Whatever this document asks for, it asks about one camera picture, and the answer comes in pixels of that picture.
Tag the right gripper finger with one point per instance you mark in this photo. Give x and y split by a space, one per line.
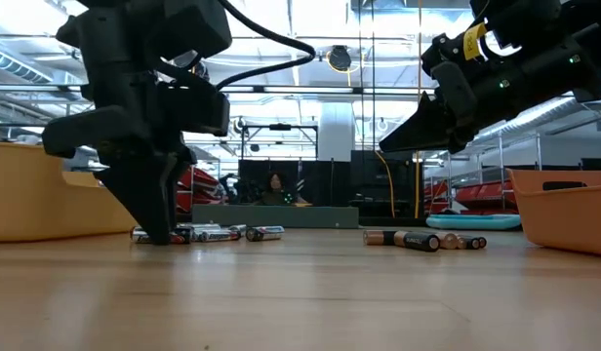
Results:
417 134

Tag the metal shelving rack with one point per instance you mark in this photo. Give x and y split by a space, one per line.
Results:
501 156

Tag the yellow vertical pole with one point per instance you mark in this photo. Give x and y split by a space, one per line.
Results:
417 195

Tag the black cabinet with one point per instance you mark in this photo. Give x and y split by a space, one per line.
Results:
364 185

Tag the red storage bins stack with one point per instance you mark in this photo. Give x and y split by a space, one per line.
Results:
203 180
481 192

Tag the person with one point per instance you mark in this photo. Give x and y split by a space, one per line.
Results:
277 187

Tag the white building column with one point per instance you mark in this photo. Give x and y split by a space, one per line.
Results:
335 131

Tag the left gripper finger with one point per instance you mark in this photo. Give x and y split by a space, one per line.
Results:
149 195
183 180

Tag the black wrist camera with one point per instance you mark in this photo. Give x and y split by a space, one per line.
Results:
198 114
454 90

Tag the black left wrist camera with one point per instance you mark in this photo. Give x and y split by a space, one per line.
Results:
198 114

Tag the yellow plastic bin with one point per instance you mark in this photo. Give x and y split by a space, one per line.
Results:
32 195

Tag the black stand frame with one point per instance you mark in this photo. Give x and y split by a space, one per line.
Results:
279 127

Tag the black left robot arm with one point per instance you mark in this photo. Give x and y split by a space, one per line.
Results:
115 39

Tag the small black ceiling reel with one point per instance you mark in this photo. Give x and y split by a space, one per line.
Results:
239 126

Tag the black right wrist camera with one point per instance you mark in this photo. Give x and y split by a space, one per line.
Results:
454 90

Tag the yellow label tag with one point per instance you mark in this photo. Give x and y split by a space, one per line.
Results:
473 41

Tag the orange plastic bin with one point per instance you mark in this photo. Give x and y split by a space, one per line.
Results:
564 219

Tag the black copper Duracell battery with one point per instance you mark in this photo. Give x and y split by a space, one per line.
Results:
378 237
482 242
448 241
468 242
417 241

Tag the silver ceiling duct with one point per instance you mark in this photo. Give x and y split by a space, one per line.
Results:
17 66
534 117

